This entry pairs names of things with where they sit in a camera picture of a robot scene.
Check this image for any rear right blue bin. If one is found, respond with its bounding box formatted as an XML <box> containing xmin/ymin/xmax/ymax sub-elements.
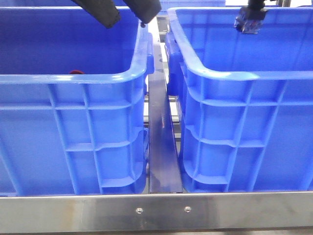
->
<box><xmin>156</xmin><ymin>0</ymin><xmax>226</xmax><ymax>10</ymax></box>

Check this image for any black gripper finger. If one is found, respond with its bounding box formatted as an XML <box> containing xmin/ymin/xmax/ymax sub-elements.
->
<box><xmin>123</xmin><ymin>0</ymin><xmax>161</xmax><ymax>27</ymax></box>
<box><xmin>72</xmin><ymin>0</ymin><xmax>121</xmax><ymax>28</ymax></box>

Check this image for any dark metal divider bar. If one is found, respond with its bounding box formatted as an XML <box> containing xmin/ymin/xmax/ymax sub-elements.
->
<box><xmin>148</xmin><ymin>34</ymin><xmax>183</xmax><ymax>193</ymax></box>

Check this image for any steel front rail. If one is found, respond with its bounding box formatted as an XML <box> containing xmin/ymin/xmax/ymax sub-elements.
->
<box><xmin>0</xmin><ymin>191</ymin><xmax>313</xmax><ymax>234</ymax></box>

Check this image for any left blue plastic bin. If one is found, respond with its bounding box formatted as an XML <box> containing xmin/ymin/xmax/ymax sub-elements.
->
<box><xmin>0</xmin><ymin>7</ymin><xmax>154</xmax><ymax>197</ymax></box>

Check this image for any blue plastic bin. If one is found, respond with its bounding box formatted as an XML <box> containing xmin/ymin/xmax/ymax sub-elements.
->
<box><xmin>166</xmin><ymin>7</ymin><xmax>313</xmax><ymax>192</ymax></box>
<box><xmin>0</xmin><ymin>7</ymin><xmax>154</xmax><ymax>197</ymax></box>

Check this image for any yellow mushroom push button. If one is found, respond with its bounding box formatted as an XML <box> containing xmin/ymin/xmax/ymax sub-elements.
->
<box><xmin>234</xmin><ymin>6</ymin><xmax>268</xmax><ymax>34</ymax></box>

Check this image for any right blue plastic bin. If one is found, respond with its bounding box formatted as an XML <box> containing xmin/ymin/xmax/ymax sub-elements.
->
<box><xmin>166</xmin><ymin>7</ymin><xmax>313</xmax><ymax>192</ymax></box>

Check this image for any red mushroom push button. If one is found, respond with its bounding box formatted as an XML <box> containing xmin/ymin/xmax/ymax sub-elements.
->
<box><xmin>69</xmin><ymin>70</ymin><xmax>85</xmax><ymax>74</ymax></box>

